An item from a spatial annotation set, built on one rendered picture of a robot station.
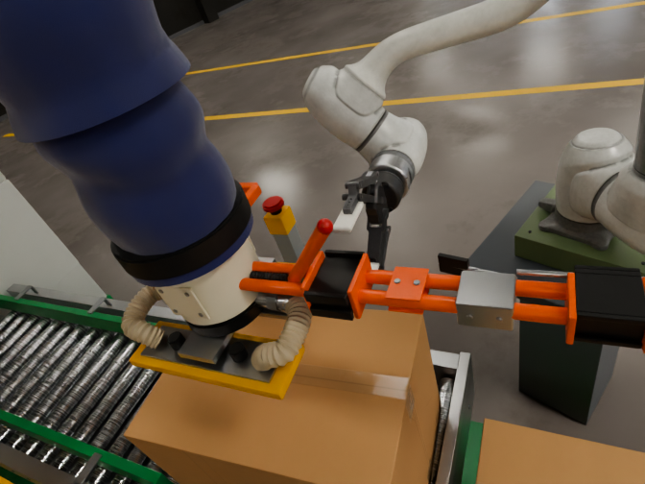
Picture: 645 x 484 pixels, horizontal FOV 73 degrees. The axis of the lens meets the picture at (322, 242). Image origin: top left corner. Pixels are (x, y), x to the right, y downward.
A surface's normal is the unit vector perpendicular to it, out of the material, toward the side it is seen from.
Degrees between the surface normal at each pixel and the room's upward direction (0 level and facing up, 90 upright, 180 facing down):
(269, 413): 0
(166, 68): 67
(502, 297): 0
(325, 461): 0
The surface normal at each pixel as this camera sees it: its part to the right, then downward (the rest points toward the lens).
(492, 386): -0.27, -0.74
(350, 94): -0.04, 0.26
